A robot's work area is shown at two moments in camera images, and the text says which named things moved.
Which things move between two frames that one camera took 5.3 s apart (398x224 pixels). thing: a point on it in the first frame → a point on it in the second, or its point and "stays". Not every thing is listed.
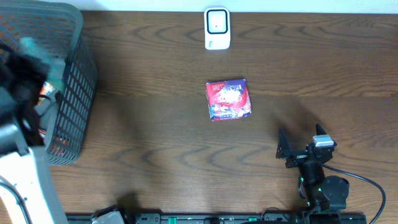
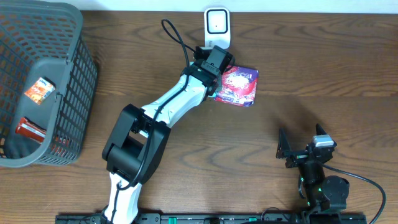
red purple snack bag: x=228 y=99 → x=239 y=86
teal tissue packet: x=55 y=66 → x=214 y=95
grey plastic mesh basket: x=55 y=32 stays
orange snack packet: x=46 y=89 stays
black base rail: x=229 y=218 stays
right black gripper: x=301 y=156 stays
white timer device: x=217 y=28 stays
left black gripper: x=8 y=79 → x=226 y=66
